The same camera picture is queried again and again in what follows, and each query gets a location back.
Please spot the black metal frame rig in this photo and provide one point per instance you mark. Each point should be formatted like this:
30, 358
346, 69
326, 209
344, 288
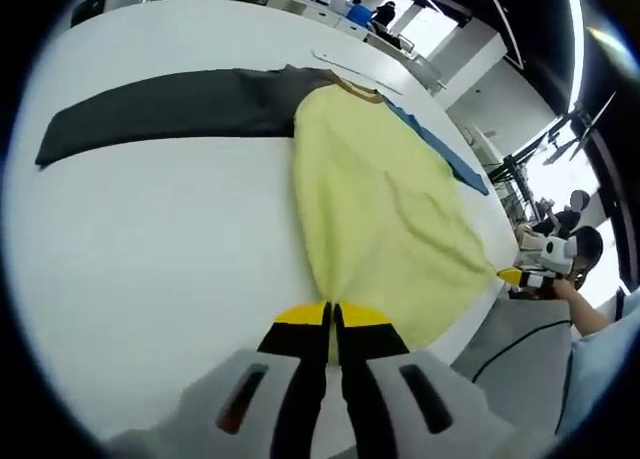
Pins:
515, 160

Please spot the white square pillar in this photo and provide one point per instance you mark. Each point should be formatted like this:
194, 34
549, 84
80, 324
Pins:
480, 64

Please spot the yellow garment grey blue sleeves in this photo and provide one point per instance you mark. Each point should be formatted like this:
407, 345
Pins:
380, 219

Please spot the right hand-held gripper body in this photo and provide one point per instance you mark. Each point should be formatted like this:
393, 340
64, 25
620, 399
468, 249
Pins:
557, 254

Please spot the blue box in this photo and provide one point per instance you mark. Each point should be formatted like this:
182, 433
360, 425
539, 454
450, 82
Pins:
360, 14

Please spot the ceiling light strip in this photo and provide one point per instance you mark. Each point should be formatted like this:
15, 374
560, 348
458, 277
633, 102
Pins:
577, 44

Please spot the thin template outline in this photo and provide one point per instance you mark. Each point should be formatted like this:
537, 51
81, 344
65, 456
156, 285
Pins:
350, 72

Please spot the black wall panel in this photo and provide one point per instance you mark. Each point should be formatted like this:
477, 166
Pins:
90, 8

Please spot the person's right hand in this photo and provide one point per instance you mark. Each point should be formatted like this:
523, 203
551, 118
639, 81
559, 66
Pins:
559, 291

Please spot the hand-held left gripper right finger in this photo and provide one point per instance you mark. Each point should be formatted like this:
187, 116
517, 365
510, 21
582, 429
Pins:
375, 344

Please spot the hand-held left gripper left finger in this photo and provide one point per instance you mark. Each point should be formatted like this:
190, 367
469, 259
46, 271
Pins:
290, 344

